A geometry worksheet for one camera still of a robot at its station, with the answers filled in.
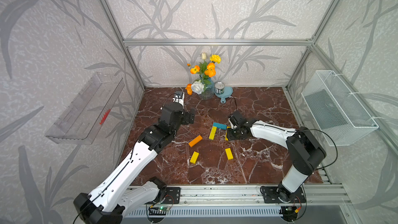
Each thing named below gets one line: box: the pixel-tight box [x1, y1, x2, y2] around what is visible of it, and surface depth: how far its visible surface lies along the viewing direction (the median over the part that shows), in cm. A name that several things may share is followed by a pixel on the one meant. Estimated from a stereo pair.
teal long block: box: [212, 122, 227, 131], surface depth 99 cm
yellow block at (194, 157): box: [189, 150, 200, 164], surface depth 87 cm
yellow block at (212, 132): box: [208, 126, 218, 141], surface depth 98 cm
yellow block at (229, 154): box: [224, 147, 234, 161], surface depth 88 cm
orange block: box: [188, 134, 203, 148], surface depth 93 cm
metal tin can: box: [214, 81, 225, 95], surface depth 117 cm
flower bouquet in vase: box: [185, 52, 222, 101], surface depth 86 cm
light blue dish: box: [213, 86, 234, 104], surface depth 118 cm
